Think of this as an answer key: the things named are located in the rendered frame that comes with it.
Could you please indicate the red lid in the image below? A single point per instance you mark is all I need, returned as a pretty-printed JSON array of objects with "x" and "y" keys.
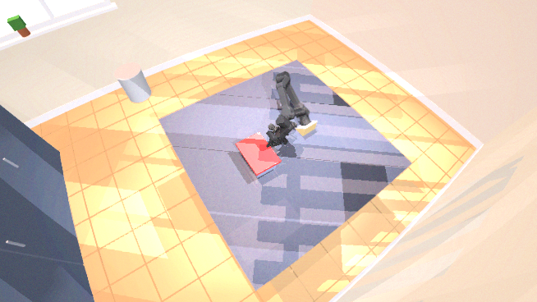
[{"x": 258, "y": 156}]

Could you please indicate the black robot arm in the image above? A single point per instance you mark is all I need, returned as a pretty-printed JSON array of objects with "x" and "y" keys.
[{"x": 283, "y": 85}]

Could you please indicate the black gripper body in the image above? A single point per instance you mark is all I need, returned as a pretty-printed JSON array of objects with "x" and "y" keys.
[{"x": 279, "y": 135}]

